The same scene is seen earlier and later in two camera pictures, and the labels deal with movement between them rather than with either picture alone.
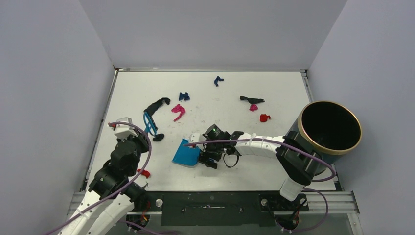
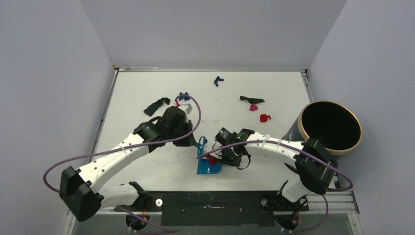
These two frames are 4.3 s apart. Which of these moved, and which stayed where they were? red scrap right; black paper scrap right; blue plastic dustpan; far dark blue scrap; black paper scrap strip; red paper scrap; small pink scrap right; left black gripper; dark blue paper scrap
Moved: left black gripper; blue plastic dustpan; red paper scrap
Stayed: small pink scrap right; black paper scrap strip; red scrap right; dark blue paper scrap; black paper scrap right; far dark blue scrap
